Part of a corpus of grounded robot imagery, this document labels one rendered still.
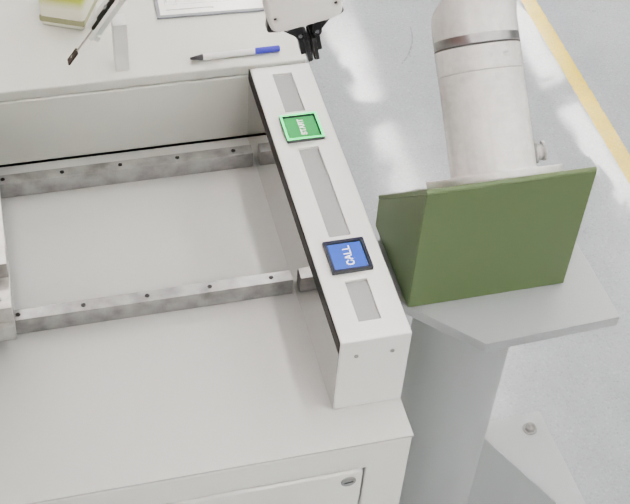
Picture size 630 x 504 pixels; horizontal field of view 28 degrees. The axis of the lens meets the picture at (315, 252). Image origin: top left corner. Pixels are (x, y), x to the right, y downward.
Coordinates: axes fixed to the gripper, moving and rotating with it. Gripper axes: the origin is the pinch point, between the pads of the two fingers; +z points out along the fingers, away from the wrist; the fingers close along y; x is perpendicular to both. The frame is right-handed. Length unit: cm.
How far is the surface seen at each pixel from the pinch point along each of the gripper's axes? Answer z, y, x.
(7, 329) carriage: 14, -49, -23
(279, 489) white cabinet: 33, -21, -46
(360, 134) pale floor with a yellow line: 118, 20, 100
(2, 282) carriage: 14, -49, -15
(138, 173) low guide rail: 22.4, -28.9, 8.0
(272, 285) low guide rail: 24.7, -14.0, -19.0
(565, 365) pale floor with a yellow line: 123, 44, 18
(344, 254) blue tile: 14.6, -3.8, -25.8
